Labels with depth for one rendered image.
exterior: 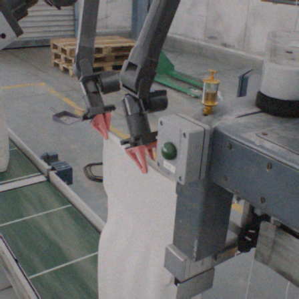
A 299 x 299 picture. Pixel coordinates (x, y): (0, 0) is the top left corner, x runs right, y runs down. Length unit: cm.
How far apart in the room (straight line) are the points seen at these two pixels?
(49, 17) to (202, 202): 805
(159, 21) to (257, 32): 635
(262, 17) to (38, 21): 417
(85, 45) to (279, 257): 87
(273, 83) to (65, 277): 130
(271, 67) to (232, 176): 19
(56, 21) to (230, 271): 701
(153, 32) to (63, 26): 775
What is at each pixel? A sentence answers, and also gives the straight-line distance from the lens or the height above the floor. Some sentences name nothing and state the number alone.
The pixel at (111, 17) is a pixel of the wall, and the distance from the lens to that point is 932.
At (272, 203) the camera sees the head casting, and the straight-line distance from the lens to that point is 60.
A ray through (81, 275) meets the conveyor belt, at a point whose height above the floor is 38.
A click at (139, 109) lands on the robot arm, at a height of 121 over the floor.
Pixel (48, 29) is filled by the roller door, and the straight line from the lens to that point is 865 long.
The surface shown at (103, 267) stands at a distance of 136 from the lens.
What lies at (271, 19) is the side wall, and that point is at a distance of 718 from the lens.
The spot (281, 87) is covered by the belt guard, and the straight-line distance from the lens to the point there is 70.
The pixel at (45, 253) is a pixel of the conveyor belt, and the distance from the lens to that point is 192.
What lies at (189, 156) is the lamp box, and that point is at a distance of 63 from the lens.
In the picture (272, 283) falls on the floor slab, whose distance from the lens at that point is 246.
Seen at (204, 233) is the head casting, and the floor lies 113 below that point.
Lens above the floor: 155
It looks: 24 degrees down
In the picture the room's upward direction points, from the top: 3 degrees clockwise
